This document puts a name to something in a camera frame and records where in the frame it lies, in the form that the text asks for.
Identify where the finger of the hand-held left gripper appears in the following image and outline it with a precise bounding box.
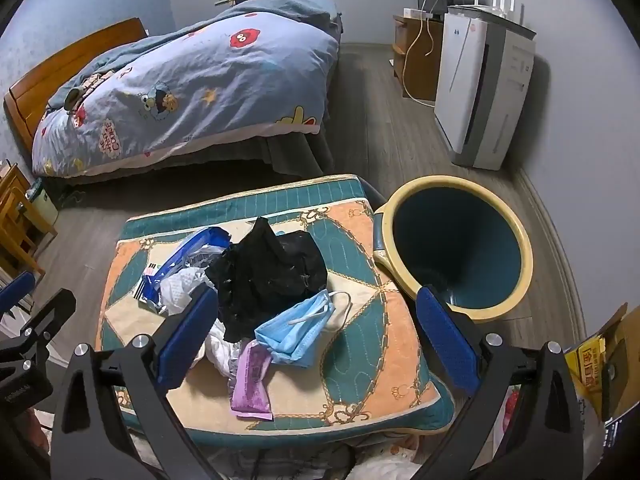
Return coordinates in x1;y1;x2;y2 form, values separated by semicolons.
19;287;77;351
0;271;37;317

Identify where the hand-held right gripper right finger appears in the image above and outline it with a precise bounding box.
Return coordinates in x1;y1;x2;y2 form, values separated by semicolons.
415;285;587;480

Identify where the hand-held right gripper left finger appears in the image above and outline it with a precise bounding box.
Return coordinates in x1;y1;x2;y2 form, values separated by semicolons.
50;284;223;480

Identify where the blue white plastic wrapper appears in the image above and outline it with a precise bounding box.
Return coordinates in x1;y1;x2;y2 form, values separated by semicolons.
134;226;234;317

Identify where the purple packet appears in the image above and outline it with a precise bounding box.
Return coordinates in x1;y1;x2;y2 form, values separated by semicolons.
230;340;275;421

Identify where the black plastic bag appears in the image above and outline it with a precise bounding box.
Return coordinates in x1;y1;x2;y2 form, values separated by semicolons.
204;216;329;342

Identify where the teal bin with yellow rim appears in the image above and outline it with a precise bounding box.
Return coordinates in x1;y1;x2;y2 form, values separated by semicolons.
372;176;535;323

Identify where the blue face mask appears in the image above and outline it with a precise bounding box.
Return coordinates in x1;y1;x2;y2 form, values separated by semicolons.
254;288;354;367

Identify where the white crumpled plastic bag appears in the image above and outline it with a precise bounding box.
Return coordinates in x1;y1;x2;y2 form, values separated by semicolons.
157;266;247;387

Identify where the wooden chair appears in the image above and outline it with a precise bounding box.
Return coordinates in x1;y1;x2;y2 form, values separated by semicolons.
0;160;59;282

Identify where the pale green container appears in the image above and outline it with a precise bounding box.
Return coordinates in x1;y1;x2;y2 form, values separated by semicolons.
24;177;60;233

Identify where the printed bag with red fruit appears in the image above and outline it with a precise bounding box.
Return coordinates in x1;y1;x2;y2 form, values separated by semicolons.
492;385;524;442

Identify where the patterned teal orange cushion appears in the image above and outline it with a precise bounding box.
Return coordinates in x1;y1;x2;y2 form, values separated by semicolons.
95;174;457;437

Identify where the yellow packet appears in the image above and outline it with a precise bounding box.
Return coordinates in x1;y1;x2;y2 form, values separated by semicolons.
575;335;609;392

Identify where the cardboard box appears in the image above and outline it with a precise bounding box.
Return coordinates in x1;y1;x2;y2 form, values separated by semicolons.
564;302;640;423

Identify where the wooden bed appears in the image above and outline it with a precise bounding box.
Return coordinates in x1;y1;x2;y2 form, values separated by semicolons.
4;0;347;181

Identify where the white air purifier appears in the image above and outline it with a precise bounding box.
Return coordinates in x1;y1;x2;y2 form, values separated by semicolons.
433;5;537;172

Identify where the printed blue blanket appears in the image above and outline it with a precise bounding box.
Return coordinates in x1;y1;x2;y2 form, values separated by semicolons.
31;0;343;178

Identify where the wooden cabinet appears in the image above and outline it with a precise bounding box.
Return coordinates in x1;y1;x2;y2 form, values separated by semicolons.
391;12;446;105

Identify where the white router with antennas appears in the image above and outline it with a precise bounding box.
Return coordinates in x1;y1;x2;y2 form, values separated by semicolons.
448;0;539;37

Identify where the white cable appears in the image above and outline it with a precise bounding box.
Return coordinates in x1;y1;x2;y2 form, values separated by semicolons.
401;0;448;108

